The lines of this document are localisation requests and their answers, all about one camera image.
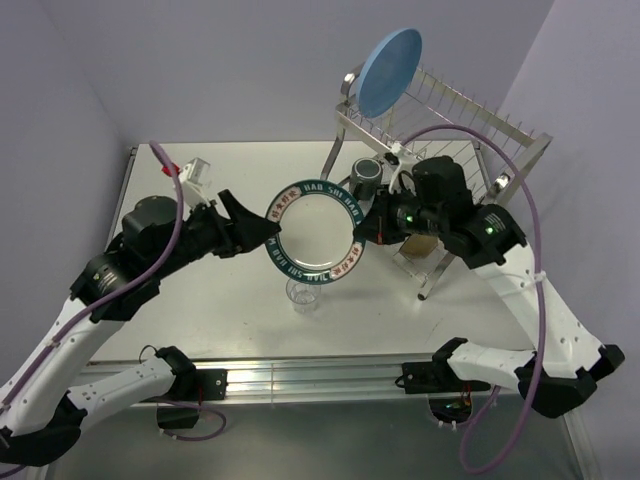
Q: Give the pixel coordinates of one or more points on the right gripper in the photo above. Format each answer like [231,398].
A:
[377,225]

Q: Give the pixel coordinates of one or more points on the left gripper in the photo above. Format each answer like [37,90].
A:
[246,229]

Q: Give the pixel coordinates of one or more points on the black bowl tan outside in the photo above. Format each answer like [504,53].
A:
[419,246]

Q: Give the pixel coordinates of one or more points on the black mug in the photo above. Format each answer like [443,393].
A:
[365,178]

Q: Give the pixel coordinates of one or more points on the white plate green rim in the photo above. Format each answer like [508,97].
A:
[316,243]

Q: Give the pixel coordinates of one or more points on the clear plastic glass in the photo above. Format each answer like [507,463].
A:
[304,297]

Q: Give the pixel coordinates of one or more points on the stainless steel dish rack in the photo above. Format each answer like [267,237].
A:
[431,117]

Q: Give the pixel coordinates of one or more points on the blue plastic plate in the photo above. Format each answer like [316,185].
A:
[388,71]

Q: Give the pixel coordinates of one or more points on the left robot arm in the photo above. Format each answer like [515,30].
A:
[43,414]

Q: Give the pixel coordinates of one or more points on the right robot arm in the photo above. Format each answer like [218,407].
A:
[561,368]

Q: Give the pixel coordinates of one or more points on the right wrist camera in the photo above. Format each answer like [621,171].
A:
[401,160]

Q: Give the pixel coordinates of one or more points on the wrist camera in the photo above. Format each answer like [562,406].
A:
[194,184]
[401,160]

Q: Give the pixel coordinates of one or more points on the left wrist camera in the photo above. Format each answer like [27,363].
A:
[194,184]

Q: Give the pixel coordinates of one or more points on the aluminium mounting rail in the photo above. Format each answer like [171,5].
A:
[271,381]

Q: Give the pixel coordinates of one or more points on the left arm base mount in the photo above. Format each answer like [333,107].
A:
[184,414]

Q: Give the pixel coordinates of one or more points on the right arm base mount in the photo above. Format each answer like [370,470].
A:
[449,398]

